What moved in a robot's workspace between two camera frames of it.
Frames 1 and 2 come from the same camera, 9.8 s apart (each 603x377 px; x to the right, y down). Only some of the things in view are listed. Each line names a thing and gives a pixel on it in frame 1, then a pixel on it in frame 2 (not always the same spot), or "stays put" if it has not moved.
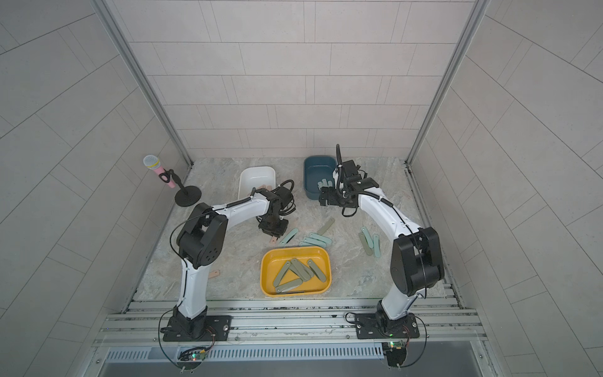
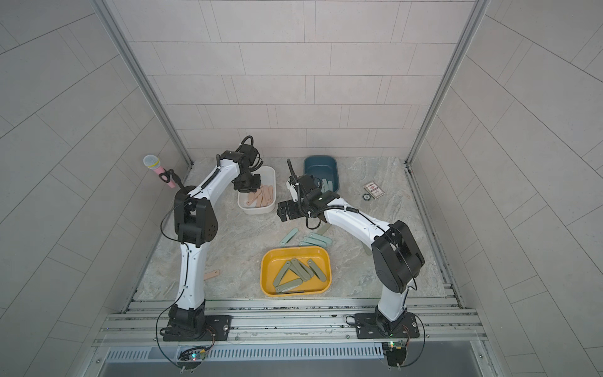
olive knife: x=289 y=286 stays put
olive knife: x=282 y=273 stays put
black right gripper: x=333 y=198 → x=294 y=210
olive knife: x=301 y=270 stays put
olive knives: x=321 y=276 stays put
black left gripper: x=280 y=232 → x=256 y=185
